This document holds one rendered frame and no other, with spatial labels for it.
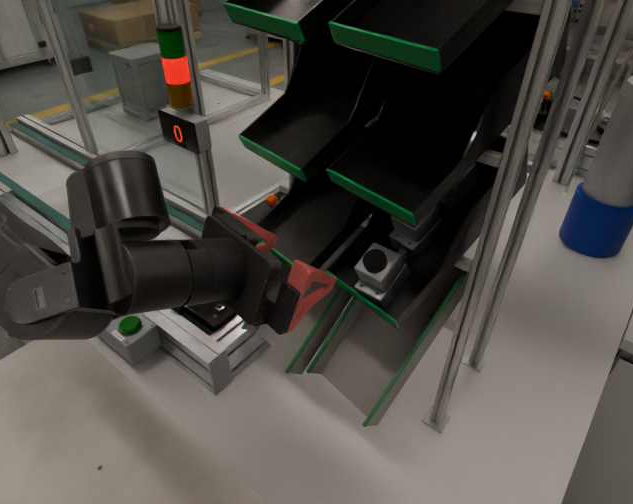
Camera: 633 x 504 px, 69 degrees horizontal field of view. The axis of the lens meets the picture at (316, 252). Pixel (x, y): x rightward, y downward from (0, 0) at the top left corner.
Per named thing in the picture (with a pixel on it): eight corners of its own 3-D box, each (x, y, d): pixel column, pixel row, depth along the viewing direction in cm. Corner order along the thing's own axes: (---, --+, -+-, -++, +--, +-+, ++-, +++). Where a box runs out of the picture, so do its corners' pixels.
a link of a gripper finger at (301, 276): (312, 232, 49) (241, 234, 42) (360, 264, 45) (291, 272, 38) (293, 287, 52) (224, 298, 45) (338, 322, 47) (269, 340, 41)
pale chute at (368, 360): (377, 426, 71) (364, 427, 67) (320, 372, 78) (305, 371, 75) (480, 271, 69) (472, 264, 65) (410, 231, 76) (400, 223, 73)
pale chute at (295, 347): (302, 375, 78) (286, 373, 74) (256, 330, 86) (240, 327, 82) (392, 233, 76) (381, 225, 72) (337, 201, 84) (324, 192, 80)
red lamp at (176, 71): (176, 86, 94) (171, 61, 91) (161, 81, 97) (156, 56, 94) (195, 79, 97) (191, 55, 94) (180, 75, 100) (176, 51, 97)
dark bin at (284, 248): (307, 281, 67) (289, 254, 61) (254, 240, 74) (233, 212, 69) (430, 152, 72) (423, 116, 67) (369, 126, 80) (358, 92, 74)
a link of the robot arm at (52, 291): (79, 332, 42) (7, 330, 33) (56, 215, 44) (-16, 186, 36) (204, 291, 41) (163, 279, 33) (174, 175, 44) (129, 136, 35)
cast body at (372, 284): (385, 311, 61) (373, 286, 56) (359, 296, 63) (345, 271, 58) (419, 262, 63) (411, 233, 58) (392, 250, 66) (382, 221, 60)
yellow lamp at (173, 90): (180, 110, 97) (176, 86, 94) (165, 104, 100) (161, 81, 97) (199, 103, 100) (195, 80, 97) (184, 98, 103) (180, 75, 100)
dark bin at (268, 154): (306, 184, 57) (283, 140, 51) (245, 148, 64) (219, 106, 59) (448, 44, 62) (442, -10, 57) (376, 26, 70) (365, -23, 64)
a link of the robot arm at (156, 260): (97, 326, 36) (127, 305, 32) (80, 243, 37) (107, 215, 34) (177, 313, 41) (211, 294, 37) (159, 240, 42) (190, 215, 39)
